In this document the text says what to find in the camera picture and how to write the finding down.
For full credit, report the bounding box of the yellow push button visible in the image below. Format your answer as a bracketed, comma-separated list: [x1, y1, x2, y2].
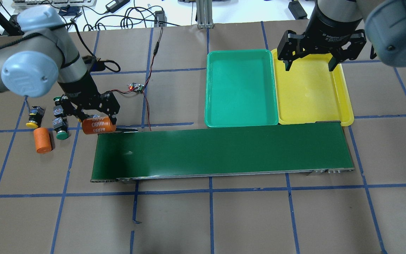
[25, 106, 45, 129]

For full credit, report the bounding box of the aluminium frame post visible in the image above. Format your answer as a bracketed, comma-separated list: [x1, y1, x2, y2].
[195, 0, 214, 29]

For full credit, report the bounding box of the black power adapter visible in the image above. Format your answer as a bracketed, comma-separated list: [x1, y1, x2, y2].
[154, 10, 167, 27]

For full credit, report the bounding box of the green push button lower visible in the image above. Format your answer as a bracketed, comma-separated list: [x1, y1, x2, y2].
[52, 117, 69, 140]

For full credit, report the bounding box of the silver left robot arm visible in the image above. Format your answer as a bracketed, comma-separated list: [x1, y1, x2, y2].
[0, 5, 120, 124]

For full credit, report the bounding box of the small motor controller board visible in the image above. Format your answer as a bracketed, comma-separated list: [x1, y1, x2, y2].
[128, 83, 145, 93]

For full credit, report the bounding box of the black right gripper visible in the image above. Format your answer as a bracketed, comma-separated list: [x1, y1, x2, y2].
[277, 4, 367, 72]

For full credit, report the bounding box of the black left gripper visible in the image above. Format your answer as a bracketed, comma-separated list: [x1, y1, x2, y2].
[61, 92, 120, 125]

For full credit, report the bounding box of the green plastic tray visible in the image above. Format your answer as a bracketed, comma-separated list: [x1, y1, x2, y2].
[204, 49, 278, 128]

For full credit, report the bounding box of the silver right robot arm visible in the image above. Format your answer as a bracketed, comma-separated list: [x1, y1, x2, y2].
[277, 0, 406, 71]

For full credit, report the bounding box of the green push button upper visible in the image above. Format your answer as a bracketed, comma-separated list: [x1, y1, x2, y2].
[53, 95, 67, 118]

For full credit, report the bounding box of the orange cylinder labelled 4680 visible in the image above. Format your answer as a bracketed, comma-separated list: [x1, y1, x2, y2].
[81, 117, 116, 135]

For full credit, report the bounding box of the yellow plastic tray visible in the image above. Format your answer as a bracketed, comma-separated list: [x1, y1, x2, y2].
[272, 49, 354, 126]

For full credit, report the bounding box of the green conveyor belt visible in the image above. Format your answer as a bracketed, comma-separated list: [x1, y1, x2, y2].
[90, 122, 354, 183]

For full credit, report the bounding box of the plain orange cylinder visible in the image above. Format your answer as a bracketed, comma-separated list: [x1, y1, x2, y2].
[33, 127, 52, 154]

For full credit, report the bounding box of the red black power cable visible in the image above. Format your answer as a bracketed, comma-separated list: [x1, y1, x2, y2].
[110, 26, 164, 132]

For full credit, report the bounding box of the green push button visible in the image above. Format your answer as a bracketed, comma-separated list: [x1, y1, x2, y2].
[53, 95, 67, 118]
[52, 117, 69, 140]

